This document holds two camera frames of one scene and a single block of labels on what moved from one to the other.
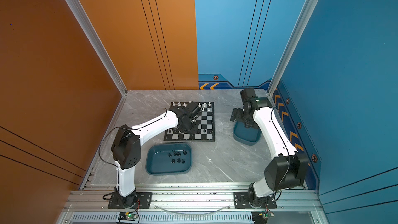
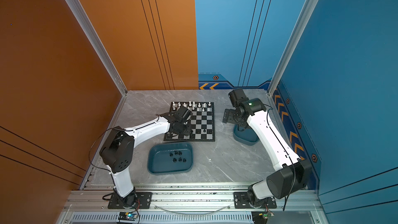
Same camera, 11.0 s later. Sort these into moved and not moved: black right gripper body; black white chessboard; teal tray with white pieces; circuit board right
Moved: black right gripper body
Not moved: circuit board right; black white chessboard; teal tray with white pieces
